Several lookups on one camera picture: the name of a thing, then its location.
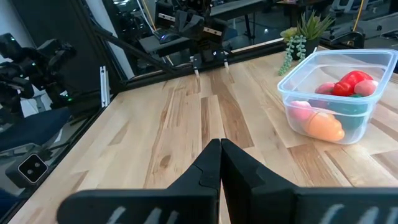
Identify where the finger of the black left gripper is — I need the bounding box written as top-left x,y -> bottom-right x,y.
154,1 -> 188,31
186,14 -> 228,44

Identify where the silver aluminium bracket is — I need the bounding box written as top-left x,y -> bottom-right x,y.
99,65 -> 110,108

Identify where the green toy bell pepper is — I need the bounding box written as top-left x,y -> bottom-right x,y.
328,94 -> 369,131

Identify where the grey square socket box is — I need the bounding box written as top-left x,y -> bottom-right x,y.
5,152 -> 50,189

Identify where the clear plastic tupperware container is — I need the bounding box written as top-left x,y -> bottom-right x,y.
277,49 -> 398,146

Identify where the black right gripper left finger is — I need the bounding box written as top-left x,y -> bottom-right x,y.
57,138 -> 223,224

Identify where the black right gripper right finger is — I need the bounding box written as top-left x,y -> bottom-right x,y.
220,138 -> 398,224

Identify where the red tomato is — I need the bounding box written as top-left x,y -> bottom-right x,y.
331,70 -> 374,97

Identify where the blue seat cushion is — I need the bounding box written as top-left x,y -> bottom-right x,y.
0,107 -> 72,152

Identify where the yellow cord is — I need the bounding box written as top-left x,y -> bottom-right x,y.
141,0 -> 157,32
347,0 -> 365,46

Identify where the black computer mouse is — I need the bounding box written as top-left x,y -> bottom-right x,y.
159,32 -> 180,44

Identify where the potted green succulent plant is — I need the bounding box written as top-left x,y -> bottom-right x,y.
277,11 -> 336,77

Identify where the orange toy bell pepper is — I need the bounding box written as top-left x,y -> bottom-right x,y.
303,111 -> 345,142

